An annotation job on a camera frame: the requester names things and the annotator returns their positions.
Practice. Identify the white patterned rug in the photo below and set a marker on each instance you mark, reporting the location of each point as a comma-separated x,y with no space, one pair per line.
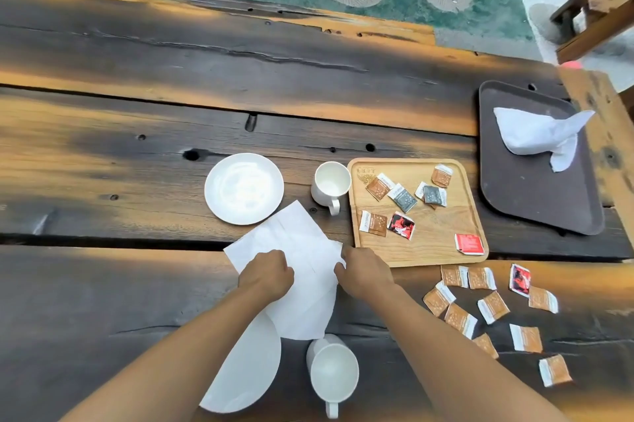
540,3

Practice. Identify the white round plate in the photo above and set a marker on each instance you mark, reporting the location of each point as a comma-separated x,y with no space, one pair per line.
250,374
244,189

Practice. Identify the person's left forearm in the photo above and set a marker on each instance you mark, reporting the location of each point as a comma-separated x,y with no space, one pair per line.
183,362

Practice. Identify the person's left fingers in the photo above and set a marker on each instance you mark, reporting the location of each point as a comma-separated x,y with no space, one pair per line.
276,259

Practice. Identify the light wooden serving tray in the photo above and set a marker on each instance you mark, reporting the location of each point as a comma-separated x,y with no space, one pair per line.
436,228

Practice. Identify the scattered group of brown packets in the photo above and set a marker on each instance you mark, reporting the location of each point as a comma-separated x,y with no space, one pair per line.
526,339

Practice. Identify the person's right hand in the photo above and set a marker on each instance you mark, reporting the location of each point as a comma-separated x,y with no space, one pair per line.
365,274

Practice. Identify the person's right forearm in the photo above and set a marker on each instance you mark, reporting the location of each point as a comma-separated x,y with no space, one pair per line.
446,362

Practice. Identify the person's right thumb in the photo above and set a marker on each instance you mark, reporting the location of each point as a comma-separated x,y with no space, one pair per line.
340,272

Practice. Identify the person's left hand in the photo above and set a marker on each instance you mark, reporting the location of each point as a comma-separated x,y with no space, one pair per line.
265,277

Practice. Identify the wooden bench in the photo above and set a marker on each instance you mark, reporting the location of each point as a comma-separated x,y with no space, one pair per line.
599,10

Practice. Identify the red white tea sachet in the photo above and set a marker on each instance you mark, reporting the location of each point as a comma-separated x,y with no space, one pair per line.
469,244

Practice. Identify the white ceramic mug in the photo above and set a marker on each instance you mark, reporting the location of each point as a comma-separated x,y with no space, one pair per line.
331,185
334,373

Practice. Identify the dark brown plastic tray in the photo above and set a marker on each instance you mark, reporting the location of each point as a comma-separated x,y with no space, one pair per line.
535,194

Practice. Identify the grey white tea sachet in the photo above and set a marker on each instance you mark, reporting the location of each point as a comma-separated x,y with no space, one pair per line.
433,196
402,198

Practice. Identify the red black tea sachet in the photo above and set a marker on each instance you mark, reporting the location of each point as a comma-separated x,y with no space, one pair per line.
401,225
519,280

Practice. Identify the brown white tea sachet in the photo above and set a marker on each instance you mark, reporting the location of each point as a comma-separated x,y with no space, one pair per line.
374,223
380,187
442,176

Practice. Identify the crumpled white cloth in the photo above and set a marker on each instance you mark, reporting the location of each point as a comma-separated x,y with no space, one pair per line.
535,134

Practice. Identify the white paper napkin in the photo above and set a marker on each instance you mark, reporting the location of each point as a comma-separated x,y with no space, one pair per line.
297,238

